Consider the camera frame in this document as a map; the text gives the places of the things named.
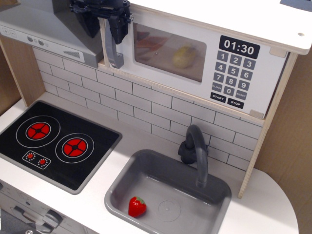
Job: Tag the black toy induction stove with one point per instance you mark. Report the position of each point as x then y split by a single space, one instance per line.
57 146

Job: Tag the yellow toy potato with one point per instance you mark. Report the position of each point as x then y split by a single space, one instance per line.
184 57

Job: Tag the white wooden microwave cabinet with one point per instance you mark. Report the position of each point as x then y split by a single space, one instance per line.
282 24

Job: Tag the grey toy sink basin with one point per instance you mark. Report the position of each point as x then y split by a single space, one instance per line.
175 205

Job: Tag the grey microwave door handle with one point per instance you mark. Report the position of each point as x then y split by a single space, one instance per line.
115 59

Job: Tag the grey toy oven door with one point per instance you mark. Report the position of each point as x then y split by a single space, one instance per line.
33 212

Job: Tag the white toy microwave door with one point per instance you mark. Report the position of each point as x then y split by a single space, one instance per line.
230 71

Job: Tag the grey toy range hood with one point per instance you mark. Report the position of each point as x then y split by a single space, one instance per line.
51 26

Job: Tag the red toy strawberry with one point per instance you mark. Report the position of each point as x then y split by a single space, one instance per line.
136 207

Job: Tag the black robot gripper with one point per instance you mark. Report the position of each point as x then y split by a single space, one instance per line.
88 12

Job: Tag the dark grey toy faucet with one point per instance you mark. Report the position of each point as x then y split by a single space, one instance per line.
194 149

